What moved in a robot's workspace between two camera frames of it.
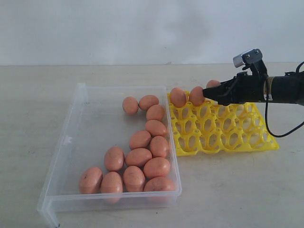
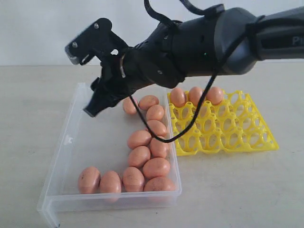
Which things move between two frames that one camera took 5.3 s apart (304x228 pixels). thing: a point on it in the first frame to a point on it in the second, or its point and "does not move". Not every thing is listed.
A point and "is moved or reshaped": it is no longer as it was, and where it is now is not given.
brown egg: x=147 y=101 does not move
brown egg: x=196 y=96 does not move
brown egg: x=178 y=97 does not move
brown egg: x=90 y=181 does not move
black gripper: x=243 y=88 to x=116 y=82
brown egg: x=213 y=83 is moved or reshaped
